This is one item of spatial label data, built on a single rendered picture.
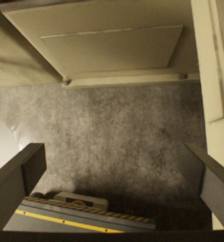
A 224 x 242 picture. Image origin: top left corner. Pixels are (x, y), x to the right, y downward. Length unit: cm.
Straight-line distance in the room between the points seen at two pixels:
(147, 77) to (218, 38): 68
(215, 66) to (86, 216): 62
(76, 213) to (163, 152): 54
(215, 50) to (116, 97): 74
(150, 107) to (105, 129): 28
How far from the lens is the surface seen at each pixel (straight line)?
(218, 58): 37
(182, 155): 17
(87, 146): 102
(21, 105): 123
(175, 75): 104
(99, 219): 72
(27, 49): 84
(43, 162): 17
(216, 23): 39
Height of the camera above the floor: 99
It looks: 79 degrees down
